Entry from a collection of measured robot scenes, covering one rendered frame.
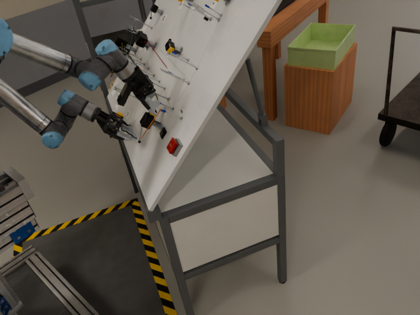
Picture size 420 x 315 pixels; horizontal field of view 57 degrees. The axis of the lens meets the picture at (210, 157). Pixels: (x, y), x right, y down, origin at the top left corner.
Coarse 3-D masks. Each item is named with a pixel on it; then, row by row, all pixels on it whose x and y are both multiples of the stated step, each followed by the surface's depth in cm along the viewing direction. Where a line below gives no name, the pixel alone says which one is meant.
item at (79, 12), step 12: (72, 0) 268; (84, 0) 224; (96, 0) 223; (108, 0) 226; (144, 12) 289; (84, 24) 228; (84, 36) 231; (108, 108) 260; (120, 144) 278; (132, 180) 298
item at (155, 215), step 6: (108, 102) 244; (126, 150) 198; (126, 156) 198; (132, 168) 184; (132, 174) 191; (138, 186) 173; (144, 204) 163; (156, 210) 160; (150, 216) 160; (156, 216) 162; (150, 222) 162
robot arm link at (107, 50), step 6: (102, 42) 144; (108, 42) 142; (96, 48) 144; (102, 48) 142; (108, 48) 142; (114, 48) 144; (102, 54) 143; (108, 54) 143; (114, 54) 144; (120, 54) 146; (108, 60) 143; (114, 60) 145; (120, 60) 146; (126, 60) 149; (114, 66) 146; (120, 66) 147
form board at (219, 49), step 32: (160, 0) 224; (256, 0) 141; (160, 32) 208; (192, 32) 176; (224, 32) 152; (256, 32) 134; (160, 64) 195; (192, 64) 166; (224, 64) 145; (160, 96) 183; (192, 96) 158; (192, 128) 150; (160, 160) 164; (160, 192) 156
